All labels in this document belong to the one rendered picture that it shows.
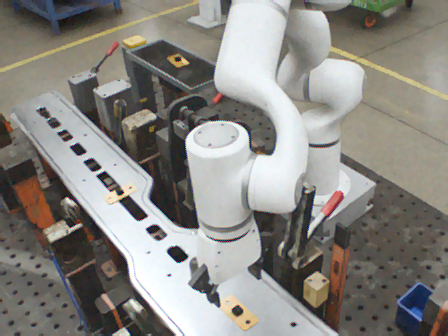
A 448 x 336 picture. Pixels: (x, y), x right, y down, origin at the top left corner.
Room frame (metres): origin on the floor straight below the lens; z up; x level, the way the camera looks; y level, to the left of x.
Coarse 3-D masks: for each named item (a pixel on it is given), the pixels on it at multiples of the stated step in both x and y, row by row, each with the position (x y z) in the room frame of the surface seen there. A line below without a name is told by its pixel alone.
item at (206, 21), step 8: (200, 0) 4.81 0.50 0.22; (208, 0) 4.73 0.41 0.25; (216, 0) 4.79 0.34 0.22; (200, 8) 4.82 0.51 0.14; (208, 8) 4.73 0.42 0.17; (216, 8) 4.79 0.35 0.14; (192, 16) 4.85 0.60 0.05; (200, 16) 4.83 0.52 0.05; (208, 16) 4.73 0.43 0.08; (216, 16) 4.75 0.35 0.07; (224, 16) 4.87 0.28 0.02; (200, 24) 4.68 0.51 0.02; (208, 24) 4.65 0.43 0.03; (216, 24) 4.66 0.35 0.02
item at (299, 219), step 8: (304, 184) 0.65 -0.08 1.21; (304, 192) 0.64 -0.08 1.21; (312, 192) 0.64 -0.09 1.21; (304, 200) 0.63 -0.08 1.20; (312, 200) 0.64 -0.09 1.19; (296, 208) 0.65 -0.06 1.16; (304, 208) 0.63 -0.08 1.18; (312, 208) 0.64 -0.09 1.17; (296, 216) 0.65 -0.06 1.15; (304, 216) 0.63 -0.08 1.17; (288, 224) 0.65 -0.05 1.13; (296, 224) 0.64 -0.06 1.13; (304, 224) 0.63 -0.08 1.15; (288, 232) 0.64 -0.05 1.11; (296, 232) 0.64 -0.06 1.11; (304, 232) 0.63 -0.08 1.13; (288, 240) 0.64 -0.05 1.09; (296, 240) 0.63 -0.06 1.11; (304, 240) 0.63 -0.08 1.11; (288, 248) 0.64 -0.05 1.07; (296, 248) 0.62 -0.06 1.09; (304, 248) 0.63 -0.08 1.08; (288, 256) 0.64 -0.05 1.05; (296, 256) 0.62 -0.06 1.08
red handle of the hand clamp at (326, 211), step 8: (336, 192) 0.71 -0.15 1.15; (328, 200) 0.70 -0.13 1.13; (336, 200) 0.70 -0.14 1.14; (328, 208) 0.69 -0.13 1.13; (336, 208) 0.69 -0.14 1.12; (320, 216) 0.68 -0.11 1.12; (328, 216) 0.68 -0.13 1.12; (312, 224) 0.67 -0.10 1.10; (320, 224) 0.67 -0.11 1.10; (312, 232) 0.66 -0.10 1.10
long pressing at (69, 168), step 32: (32, 128) 1.26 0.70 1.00; (64, 128) 1.24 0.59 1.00; (96, 128) 1.22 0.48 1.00; (64, 160) 1.07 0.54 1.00; (96, 160) 1.06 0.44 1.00; (128, 160) 1.05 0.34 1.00; (96, 192) 0.92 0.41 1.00; (96, 224) 0.82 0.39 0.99; (128, 224) 0.80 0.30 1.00; (160, 224) 0.80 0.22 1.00; (128, 256) 0.71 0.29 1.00; (160, 256) 0.70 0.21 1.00; (192, 256) 0.70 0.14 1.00; (160, 288) 0.61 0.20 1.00; (224, 288) 0.61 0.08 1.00; (256, 288) 0.61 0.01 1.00; (160, 320) 0.54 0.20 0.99; (192, 320) 0.53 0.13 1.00; (224, 320) 0.53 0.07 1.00; (288, 320) 0.53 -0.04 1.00; (320, 320) 0.52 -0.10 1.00
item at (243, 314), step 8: (232, 296) 0.59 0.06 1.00; (224, 304) 0.57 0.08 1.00; (232, 304) 0.57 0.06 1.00; (240, 304) 0.57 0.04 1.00; (224, 312) 0.55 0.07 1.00; (232, 312) 0.55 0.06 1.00; (240, 312) 0.54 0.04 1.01; (248, 312) 0.55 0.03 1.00; (232, 320) 0.53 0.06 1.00; (240, 320) 0.53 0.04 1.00; (256, 320) 0.53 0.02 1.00; (248, 328) 0.51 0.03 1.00
